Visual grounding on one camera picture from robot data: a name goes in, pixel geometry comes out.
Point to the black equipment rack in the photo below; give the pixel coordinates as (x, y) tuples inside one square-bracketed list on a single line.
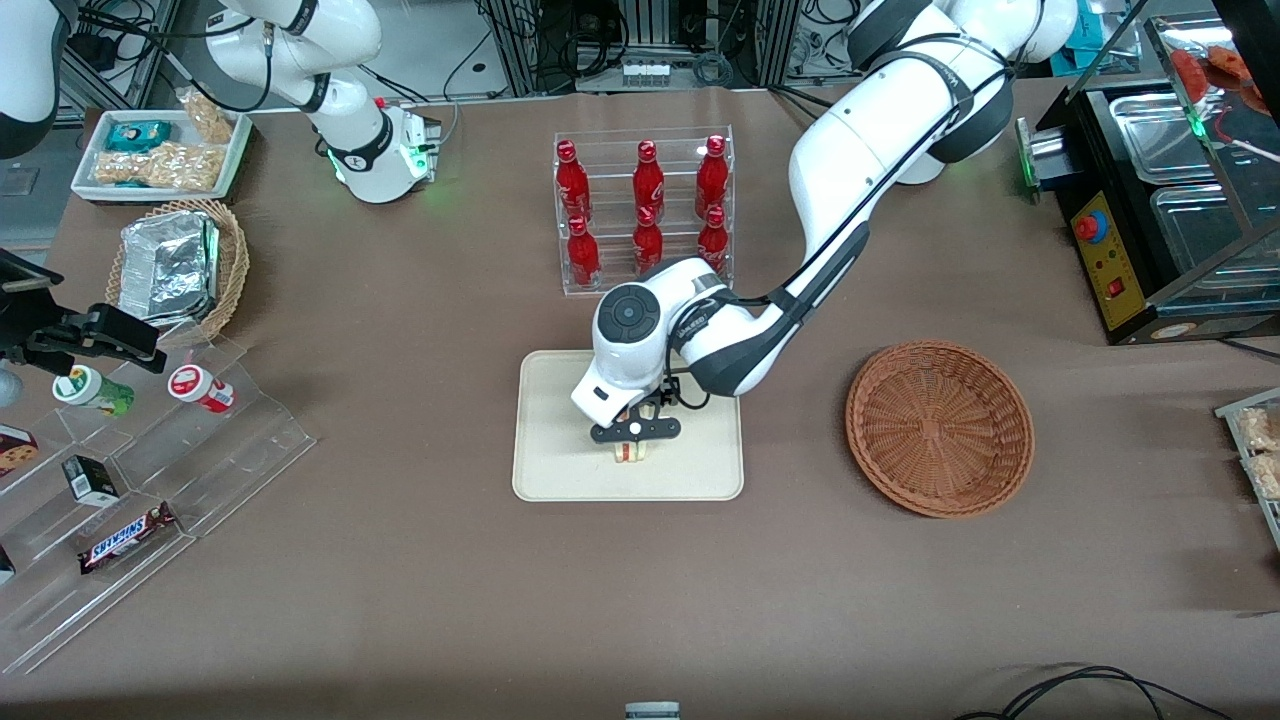
[(580, 30)]

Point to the turquoise box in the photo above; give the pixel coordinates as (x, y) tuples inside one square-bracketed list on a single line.
[(1085, 35)]

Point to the clear acrylic stepped display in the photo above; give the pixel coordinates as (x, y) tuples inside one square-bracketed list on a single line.
[(250, 440)]

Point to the clear acrylic bottle rack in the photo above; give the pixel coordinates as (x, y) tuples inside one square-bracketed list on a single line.
[(610, 180)]

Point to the white tray with rim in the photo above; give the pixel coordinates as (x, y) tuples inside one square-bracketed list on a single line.
[(1232, 408)]

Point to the triangular sandwich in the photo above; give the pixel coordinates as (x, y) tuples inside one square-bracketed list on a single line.
[(632, 453)]

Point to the clear peanut snack bag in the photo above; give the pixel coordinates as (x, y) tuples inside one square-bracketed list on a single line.
[(208, 118)]

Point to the pale snack pack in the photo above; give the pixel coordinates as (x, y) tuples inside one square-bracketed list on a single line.
[(1260, 430), (1268, 478)]

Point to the grey device edge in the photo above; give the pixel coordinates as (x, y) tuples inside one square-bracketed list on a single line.
[(652, 712)]

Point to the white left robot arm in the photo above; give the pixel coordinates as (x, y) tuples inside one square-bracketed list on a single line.
[(860, 170)]

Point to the white power strip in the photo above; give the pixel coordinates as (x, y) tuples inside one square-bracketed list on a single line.
[(645, 72)]

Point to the black food warmer appliance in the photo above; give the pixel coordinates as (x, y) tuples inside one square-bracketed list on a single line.
[(1100, 270)]

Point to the cream plastic serving tray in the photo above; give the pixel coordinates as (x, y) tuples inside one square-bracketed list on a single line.
[(560, 450)]

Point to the Snickers chocolate bar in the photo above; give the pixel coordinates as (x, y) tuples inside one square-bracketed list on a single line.
[(125, 540)]

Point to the green label white-cap bottle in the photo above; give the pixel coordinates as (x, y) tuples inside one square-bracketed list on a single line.
[(90, 388)]

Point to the red cola bottle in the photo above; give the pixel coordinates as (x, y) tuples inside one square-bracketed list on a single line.
[(711, 178), (712, 240), (648, 240), (572, 185), (583, 255), (648, 185)]

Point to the red orange food piece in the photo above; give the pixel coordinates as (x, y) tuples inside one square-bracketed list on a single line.
[(1190, 70)]

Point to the silver foil package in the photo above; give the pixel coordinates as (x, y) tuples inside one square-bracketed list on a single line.
[(165, 265)]

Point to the white rectangular snack tray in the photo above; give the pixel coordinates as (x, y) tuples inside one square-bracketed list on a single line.
[(160, 196)]

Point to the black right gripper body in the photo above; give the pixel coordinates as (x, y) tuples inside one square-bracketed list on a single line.
[(22, 328)]

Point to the brown round wicker basket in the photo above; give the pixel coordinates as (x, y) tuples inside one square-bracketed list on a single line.
[(940, 430)]

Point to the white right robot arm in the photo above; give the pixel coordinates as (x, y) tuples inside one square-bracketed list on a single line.
[(300, 50)]

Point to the small black carton box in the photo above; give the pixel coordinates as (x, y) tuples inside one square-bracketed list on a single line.
[(92, 482)]

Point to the brown cookie box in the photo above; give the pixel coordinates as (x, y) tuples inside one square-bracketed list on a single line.
[(15, 450)]

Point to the teal snack packet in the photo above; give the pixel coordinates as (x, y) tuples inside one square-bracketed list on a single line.
[(138, 135)]

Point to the red label white-cap bottle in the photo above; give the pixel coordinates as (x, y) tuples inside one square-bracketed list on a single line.
[(197, 386)]

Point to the light tan wicker basket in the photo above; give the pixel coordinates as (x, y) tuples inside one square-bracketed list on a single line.
[(236, 270)]

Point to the dark small box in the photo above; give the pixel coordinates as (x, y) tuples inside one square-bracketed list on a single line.
[(5, 565)]

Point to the peanut brittle bar pack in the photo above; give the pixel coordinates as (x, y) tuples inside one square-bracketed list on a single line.
[(185, 166), (120, 168)]

